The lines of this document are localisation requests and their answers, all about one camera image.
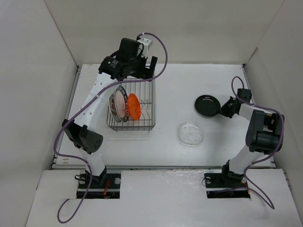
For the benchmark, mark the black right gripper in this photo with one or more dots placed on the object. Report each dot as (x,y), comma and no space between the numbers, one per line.
(223,110)

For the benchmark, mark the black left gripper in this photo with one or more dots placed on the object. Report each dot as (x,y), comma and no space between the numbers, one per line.
(146,73)

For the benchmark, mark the black plate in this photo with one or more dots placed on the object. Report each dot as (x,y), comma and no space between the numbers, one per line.
(207,105)

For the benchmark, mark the orange plastic plate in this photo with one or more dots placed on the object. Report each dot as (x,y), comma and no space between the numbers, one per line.
(134,107)

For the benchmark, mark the white plate with dark rim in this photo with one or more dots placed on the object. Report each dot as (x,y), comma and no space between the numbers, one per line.
(121,99)

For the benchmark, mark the clear glass plate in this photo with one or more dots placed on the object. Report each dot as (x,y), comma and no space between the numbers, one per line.
(190,134)

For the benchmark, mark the white plate with red characters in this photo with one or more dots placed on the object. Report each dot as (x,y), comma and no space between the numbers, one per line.
(112,107)

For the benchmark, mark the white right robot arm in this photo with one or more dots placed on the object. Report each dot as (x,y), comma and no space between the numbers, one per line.
(264,134)

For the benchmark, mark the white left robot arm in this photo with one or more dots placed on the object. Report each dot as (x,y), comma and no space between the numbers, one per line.
(114,71)

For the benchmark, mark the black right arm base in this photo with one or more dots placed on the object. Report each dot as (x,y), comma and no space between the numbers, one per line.
(218,187)

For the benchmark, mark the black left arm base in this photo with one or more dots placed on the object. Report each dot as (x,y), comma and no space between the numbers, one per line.
(109,188)

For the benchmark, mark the grey wire dish rack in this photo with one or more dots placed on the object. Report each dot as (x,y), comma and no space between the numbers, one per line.
(145,92)

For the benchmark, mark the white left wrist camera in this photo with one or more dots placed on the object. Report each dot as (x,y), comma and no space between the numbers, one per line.
(147,43)

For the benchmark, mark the aluminium table edge rail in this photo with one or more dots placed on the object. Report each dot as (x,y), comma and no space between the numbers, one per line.
(272,165)

